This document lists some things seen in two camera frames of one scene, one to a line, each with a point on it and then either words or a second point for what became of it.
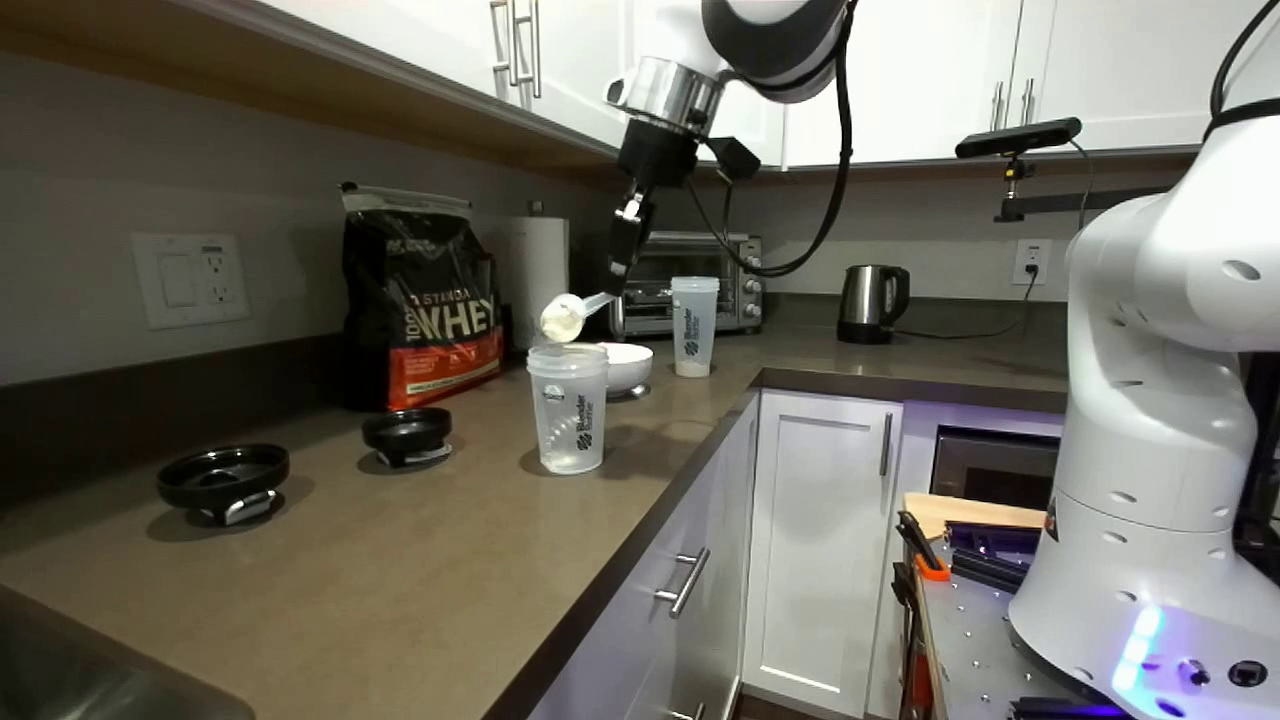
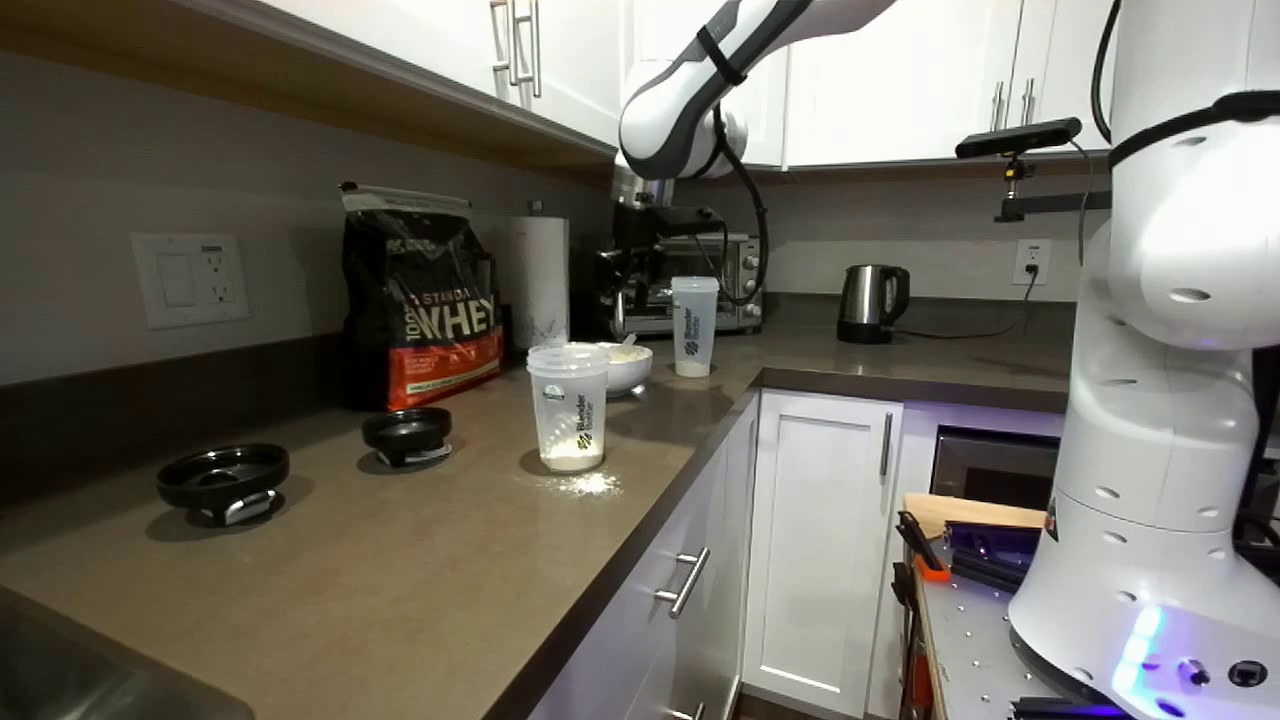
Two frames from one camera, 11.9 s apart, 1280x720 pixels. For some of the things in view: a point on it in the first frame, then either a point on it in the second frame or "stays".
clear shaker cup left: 570,393 stays
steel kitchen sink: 59,664 stays
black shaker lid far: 224,485 stays
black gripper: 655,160 to 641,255
